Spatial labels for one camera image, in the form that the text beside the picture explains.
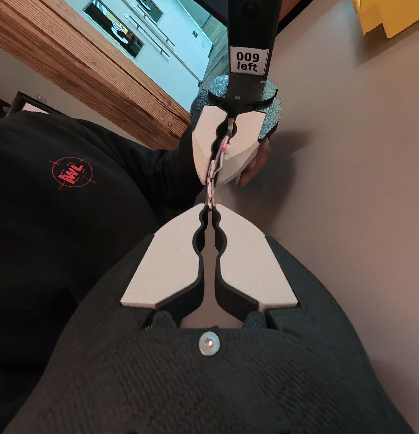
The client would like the wooden beam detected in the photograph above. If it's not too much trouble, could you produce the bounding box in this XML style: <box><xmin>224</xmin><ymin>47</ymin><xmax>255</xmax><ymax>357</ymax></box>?
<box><xmin>0</xmin><ymin>0</ymin><xmax>194</xmax><ymax>151</ymax></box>

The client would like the yellow box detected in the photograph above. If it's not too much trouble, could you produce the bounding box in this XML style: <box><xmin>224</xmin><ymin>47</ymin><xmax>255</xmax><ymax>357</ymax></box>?
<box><xmin>351</xmin><ymin>0</ymin><xmax>419</xmax><ymax>38</ymax></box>

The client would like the person's left hand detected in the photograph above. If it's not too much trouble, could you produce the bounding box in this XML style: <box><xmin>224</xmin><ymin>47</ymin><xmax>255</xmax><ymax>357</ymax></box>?
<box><xmin>237</xmin><ymin>137</ymin><xmax>272</xmax><ymax>187</ymax></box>

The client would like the person's black sweater torso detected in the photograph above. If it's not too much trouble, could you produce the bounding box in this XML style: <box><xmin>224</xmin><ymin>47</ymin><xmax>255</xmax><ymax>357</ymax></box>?
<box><xmin>0</xmin><ymin>111</ymin><xmax>200</xmax><ymax>434</ymax></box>

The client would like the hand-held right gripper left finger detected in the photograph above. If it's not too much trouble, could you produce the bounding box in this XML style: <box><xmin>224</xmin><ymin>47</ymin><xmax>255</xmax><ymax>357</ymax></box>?
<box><xmin>120</xmin><ymin>203</ymin><xmax>210</xmax><ymax>322</ymax></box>

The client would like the built-in black oven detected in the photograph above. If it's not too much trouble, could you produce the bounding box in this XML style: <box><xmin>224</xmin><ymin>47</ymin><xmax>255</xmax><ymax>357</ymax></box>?
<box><xmin>134</xmin><ymin>0</ymin><xmax>163</xmax><ymax>24</ymax></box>
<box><xmin>83</xmin><ymin>0</ymin><xmax>146</xmax><ymax>61</ymax></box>

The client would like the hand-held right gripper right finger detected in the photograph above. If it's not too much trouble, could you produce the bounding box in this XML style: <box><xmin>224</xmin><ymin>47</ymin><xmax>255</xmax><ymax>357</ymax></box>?
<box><xmin>211</xmin><ymin>203</ymin><xmax>299</xmax><ymax>323</ymax></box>

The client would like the person's left forearm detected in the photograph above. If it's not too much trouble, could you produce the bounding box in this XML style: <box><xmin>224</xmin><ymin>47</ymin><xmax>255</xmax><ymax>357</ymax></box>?
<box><xmin>142</xmin><ymin>125</ymin><xmax>210</xmax><ymax>211</ymax></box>

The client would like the white kitchen cabinet front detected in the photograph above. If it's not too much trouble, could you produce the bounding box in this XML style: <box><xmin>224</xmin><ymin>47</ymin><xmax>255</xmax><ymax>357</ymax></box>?
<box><xmin>64</xmin><ymin>0</ymin><xmax>217</xmax><ymax>83</ymax></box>

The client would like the colourful curved puzzle piece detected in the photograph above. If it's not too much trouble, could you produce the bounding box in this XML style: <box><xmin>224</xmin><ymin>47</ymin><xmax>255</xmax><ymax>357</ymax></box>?
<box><xmin>209</xmin><ymin>136</ymin><xmax>232</xmax><ymax>185</ymax></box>
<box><xmin>204</xmin><ymin>180</ymin><xmax>217</xmax><ymax>209</ymax></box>

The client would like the black metal frame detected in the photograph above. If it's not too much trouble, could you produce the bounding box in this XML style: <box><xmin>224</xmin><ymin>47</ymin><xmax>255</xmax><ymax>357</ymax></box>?
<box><xmin>5</xmin><ymin>91</ymin><xmax>62</xmax><ymax>120</ymax></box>

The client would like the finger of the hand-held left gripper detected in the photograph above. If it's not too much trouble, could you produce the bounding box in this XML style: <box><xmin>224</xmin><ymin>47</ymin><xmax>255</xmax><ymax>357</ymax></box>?
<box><xmin>214</xmin><ymin>112</ymin><xmax>267</xmax><ymax>188</ymax></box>
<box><xmin>192</xmin><ymin>107</ymin><xmax>230</xmax><ymax>185</ymax></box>

